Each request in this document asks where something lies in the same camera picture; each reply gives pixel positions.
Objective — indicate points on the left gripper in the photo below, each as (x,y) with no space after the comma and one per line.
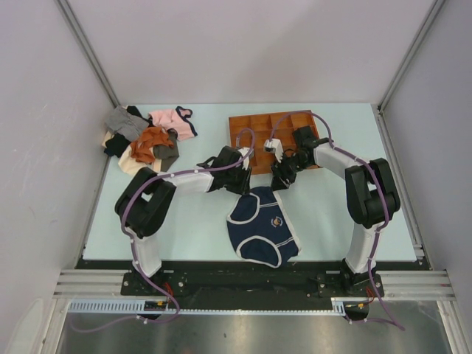
(243,186)

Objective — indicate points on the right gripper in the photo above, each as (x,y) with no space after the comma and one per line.
(280,171)

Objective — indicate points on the navy underwear with white trim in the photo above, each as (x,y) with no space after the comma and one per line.
(260,231)

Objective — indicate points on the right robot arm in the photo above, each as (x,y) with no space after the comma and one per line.
(371,194)

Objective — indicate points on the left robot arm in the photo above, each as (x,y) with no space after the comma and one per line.
(143,206)

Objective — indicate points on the olive and beige underwear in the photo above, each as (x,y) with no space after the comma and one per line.
(165,156)

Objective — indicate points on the pink underwear with navy trim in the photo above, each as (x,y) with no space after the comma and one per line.
(177,119)

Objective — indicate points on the orange underwear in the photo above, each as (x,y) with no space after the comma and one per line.
(142,148)

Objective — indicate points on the cream underwear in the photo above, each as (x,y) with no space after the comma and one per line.
(128,164)

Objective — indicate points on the black underwear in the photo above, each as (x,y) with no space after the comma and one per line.
(116,145)

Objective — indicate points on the grey ribbed underwear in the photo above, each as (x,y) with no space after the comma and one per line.
(120,121)

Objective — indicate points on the wooden compartment tray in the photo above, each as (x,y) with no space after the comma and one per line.
(262,125)

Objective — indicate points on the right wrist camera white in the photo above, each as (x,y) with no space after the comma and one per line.
(275,147)

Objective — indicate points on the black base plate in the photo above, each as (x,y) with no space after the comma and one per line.
(182,278)

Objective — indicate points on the grey slotted cable duct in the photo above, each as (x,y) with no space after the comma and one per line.
(150,307)

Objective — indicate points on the aluminium rail front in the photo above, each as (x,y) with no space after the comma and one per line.
(407,285)

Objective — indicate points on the aluminium corner post right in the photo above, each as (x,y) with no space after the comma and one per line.
(411,53)

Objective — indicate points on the aluminium corner post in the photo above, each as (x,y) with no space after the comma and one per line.
(411,53)
(79,34)

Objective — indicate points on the aluminium corner post left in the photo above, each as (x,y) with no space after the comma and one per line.
(79,34)

